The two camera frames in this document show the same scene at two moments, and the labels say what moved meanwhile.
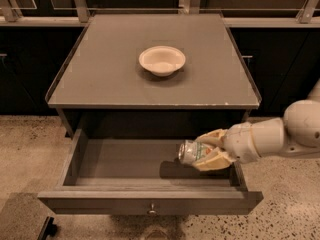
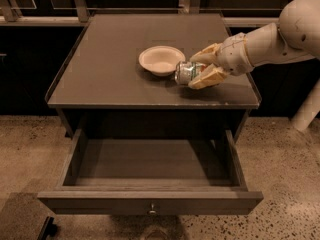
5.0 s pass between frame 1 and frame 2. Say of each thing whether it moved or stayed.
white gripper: moved
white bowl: stayed
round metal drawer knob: stayed
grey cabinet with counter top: stayed
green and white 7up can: moved
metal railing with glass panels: stayed
